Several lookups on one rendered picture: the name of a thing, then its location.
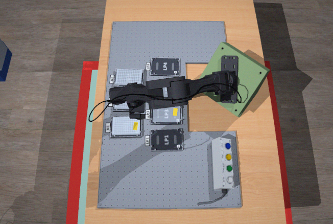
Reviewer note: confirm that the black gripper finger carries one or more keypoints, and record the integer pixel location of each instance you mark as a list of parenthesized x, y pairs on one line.
[(142, 116)]

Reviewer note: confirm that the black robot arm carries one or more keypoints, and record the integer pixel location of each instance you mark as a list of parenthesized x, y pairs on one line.
[(179, 87)]

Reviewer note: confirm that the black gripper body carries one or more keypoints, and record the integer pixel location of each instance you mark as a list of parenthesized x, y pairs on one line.
[(140, 109)]

